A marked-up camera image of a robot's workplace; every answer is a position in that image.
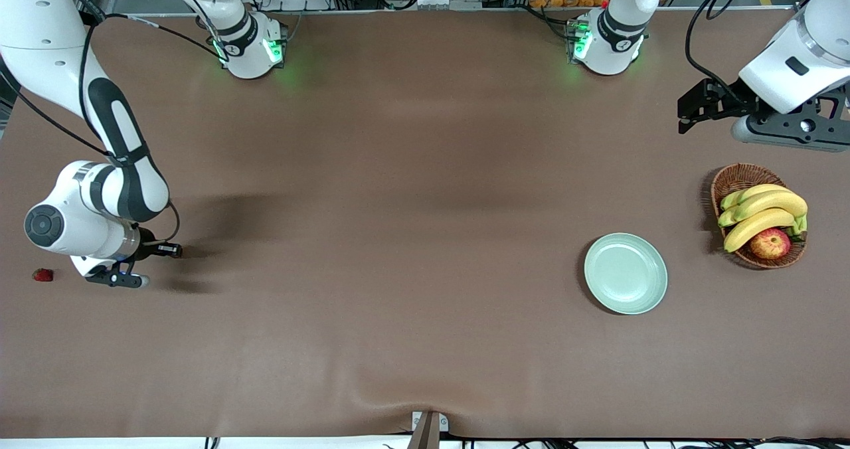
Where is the light green round plate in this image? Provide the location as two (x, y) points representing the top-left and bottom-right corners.
(584, 232), (669, 315)

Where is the brown wicker basket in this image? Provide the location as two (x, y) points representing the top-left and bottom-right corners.
(710, 163), (808, 270)

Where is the red yellow apple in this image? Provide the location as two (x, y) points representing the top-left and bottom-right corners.
(749, 228), (792, 260)

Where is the brown table mat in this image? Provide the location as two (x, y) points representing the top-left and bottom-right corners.
(0, 7), (850, 440)

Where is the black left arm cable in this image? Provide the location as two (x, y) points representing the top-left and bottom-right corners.
(684, 0), (771, 104)

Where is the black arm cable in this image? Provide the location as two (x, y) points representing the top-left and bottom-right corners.
(684, 0), (771, 104)
(0, 0), (230, 245)

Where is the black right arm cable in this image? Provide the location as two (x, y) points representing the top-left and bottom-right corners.
(0, 0), (230, 245)

